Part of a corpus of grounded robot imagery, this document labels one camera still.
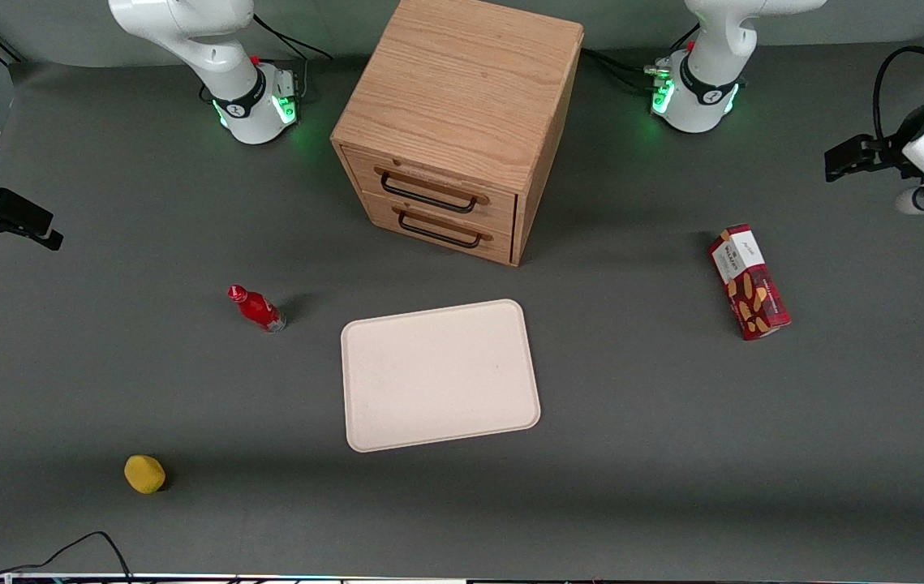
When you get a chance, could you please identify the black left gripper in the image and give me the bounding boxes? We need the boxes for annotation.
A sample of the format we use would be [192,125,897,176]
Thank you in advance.
[825,133,924,182]

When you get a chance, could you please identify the red cookie box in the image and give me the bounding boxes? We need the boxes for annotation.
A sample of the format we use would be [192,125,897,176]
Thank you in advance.
[707,224,792,341]

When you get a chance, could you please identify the cream rectangular tray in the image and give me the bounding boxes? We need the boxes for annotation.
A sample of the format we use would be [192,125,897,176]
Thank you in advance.
[340,299,542,453]

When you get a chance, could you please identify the small red bottle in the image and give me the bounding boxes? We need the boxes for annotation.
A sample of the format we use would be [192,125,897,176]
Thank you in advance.
[227,284,287,334]

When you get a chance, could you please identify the wooden two-drawer cabinet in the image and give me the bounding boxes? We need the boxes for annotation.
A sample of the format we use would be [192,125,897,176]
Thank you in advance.
[330,0,585,268]

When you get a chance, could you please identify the black left arm base cable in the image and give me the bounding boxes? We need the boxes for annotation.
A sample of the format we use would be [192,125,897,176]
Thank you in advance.
[582,47,673,92]

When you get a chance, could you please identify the black arm base cable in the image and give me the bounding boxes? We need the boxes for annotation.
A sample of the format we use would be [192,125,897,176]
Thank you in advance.
[582,47,673,92]
[253,15,333,62]

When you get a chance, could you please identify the black right arm base cable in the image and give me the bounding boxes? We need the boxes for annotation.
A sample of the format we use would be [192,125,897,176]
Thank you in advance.
[253,15,333,62]

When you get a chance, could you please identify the thin black table-edge cable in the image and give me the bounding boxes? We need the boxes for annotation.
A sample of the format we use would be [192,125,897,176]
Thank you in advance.
[0,531,135,582]

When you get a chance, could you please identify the wooden drawer with long handle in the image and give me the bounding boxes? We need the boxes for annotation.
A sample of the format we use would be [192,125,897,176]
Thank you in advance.
[342,146,518,237]

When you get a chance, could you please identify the wooden drawer with short handle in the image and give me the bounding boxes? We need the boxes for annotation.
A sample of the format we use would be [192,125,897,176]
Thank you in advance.
[360,191,515,265]

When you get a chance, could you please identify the long black drawer handle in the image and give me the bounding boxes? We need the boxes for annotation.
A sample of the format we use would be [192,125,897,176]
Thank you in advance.
[375,166,489,215]

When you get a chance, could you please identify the short black drawer handle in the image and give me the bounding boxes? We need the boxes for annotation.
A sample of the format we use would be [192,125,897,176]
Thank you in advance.
[393,207,493,250]

